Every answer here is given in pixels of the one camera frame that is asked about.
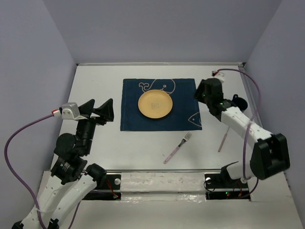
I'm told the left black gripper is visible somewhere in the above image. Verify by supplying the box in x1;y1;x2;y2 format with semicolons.
77;97;115;154

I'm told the navy whale placemat cloth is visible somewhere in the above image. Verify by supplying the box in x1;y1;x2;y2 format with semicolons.
120;78;202;131

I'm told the dark blue mug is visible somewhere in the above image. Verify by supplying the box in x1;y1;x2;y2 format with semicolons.
232;94;248;112

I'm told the fork with pink handle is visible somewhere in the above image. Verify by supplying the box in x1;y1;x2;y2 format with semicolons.
163;132;192;164

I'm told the yellow round plate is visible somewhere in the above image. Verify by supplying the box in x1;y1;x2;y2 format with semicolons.
138;90;173;119

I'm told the knife with pink handle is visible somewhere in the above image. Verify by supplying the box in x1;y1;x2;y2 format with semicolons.
218;127;230;152

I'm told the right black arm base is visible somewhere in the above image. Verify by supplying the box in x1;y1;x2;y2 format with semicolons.
203;173;251;200

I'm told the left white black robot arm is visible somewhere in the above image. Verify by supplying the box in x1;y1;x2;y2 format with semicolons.
8;99;114;229

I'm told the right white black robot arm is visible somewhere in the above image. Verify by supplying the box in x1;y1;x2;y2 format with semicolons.
194;78;290;187

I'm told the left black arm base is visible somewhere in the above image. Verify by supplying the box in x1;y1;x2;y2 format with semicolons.
83;174;121;201

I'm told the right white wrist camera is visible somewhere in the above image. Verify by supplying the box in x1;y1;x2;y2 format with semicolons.
212;71;225;83

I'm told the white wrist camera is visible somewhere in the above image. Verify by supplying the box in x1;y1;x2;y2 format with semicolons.
212;71;225;83
61;103;83;120

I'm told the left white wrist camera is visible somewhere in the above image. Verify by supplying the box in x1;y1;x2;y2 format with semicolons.
61;103;83;120

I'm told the aluminium table edge rail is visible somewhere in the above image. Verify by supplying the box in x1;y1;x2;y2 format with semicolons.
76;62;244;67

